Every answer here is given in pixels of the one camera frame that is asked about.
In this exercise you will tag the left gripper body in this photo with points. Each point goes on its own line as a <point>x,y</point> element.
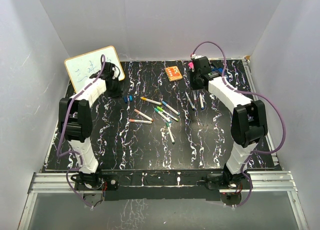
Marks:
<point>116,90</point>

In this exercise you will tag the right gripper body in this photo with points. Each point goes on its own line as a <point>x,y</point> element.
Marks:
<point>193,82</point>

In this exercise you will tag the light blue cap marker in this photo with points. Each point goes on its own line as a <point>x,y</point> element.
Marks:
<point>190,102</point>

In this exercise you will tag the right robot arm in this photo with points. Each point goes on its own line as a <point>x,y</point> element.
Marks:
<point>248,123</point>

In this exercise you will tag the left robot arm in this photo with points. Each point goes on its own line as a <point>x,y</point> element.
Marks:
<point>75,122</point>

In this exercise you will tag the blue stapler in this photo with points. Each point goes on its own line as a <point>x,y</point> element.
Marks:
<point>217,70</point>

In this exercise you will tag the yellow cap marker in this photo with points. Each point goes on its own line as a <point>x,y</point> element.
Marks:
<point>151,101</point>

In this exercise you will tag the tan cap marker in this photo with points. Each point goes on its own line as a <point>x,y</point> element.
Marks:
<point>143,115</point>

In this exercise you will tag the yellow framed whiteboard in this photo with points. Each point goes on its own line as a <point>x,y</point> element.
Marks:
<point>81,67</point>

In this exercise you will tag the salmon cap marker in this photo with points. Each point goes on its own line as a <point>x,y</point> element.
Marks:
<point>140,121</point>

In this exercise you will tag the teal cap marker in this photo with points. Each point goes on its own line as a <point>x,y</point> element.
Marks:
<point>162,115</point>

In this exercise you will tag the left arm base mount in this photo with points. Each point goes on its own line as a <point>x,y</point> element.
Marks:
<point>95,181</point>

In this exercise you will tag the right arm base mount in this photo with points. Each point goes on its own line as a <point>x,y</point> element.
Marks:
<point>215,181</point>

